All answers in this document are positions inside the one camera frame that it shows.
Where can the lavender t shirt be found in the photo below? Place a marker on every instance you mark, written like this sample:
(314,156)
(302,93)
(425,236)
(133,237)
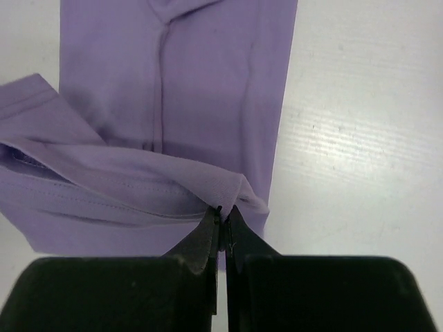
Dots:
(163,110)

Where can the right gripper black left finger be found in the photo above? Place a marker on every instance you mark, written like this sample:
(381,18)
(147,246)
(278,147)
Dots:
(176,291)

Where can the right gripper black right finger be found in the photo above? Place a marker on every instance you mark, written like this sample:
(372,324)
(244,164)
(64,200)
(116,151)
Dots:
(267,291)

